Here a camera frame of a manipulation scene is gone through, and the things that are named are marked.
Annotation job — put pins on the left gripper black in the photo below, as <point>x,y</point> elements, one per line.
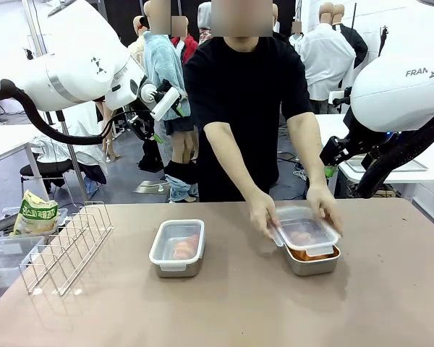
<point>144,109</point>

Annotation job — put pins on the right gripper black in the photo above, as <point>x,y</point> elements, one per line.
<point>343,146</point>

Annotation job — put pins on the clear plastic container lid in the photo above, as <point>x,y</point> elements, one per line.
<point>304,224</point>
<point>166,231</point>

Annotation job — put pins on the golden croissant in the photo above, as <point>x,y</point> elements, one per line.
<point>186,247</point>
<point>300,254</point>

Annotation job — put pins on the stainless steel rectangular container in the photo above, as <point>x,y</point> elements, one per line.
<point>191,269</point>
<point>312,267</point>

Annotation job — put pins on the person's right forearm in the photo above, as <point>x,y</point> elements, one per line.
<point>231,159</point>

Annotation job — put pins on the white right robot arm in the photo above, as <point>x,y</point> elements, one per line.
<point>401,94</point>

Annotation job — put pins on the person's left forearm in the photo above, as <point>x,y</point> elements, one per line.
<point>307,152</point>

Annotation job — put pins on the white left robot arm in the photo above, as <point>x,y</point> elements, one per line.
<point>76,54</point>

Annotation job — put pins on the person's left hand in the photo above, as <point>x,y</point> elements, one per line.
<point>325,206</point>

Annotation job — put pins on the person's right hand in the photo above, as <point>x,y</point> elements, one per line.
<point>264,213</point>

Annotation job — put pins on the white table with metal legs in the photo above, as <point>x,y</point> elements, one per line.
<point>332,126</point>

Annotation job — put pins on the mannequin in maroon shirt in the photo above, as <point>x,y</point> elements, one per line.
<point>106,119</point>

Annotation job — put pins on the mannequin in cream jacket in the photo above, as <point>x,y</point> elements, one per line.
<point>137,47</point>

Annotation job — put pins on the mannequin in red jacket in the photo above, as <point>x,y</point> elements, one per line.
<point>190,47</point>

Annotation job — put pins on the person in black t-shirt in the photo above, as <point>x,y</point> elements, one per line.
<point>246,90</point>

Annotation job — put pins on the slanted metal pole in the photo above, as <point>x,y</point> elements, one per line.
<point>76,162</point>

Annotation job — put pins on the mannequin in white shirt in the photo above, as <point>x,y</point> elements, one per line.
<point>325,61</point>

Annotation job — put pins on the black office chair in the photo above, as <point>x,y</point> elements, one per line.
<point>47,171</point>

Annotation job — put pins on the mannequin in black white jacket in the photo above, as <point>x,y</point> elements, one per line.
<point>358,47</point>

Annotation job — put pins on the black tripod stand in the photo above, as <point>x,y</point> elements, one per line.
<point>383,36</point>

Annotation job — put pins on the white side table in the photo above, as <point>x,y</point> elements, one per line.
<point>7,141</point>

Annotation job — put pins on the green yellow snack bag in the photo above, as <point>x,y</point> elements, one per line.
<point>32,213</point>

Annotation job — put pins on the clear plastic storage bin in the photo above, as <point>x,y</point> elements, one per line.
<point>3,264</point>

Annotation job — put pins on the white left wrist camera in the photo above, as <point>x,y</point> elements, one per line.
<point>164,105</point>

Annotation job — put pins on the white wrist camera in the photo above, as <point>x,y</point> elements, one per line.
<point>164,105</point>
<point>338,97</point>

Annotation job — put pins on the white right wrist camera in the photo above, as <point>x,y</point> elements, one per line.
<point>338,97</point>

